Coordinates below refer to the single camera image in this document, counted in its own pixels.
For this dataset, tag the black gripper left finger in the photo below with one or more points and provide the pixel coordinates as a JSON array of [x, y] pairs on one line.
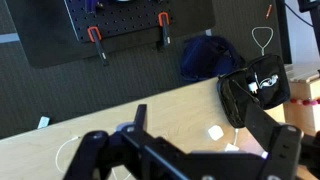
[[140, 116]]

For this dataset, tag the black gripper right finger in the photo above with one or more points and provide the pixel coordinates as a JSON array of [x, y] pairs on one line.
[[261, 123]]

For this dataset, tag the black zipper case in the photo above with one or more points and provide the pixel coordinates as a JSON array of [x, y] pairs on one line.
[[233, 110]]

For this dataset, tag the white plug charger with prongs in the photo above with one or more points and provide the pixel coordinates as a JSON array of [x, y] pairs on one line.
[[253, 88]]

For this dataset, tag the white adapter dongle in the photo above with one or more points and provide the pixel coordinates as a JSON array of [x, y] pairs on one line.
[[231, 147]]

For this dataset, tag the white charger cube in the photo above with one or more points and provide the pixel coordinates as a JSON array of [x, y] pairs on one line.
[[216, 132]]

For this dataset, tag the dark blue backpack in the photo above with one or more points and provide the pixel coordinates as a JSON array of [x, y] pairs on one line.
[[206, 56]]

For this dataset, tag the small white card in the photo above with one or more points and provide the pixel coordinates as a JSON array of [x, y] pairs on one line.
[[43, 122]]

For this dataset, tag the black pegboard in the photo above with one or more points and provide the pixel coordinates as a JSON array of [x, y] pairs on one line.
[[126, 20]]

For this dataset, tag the orange pen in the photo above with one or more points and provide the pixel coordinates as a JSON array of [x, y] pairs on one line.
[[268, 11]]

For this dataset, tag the purple pegboard item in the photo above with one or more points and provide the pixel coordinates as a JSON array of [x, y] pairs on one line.
[[90, 6]]

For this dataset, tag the white floor tape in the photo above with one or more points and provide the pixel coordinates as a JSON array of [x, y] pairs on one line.
[[8, 37]]

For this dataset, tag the black stereo camera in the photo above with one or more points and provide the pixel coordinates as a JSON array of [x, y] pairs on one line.
[[310, 5]]

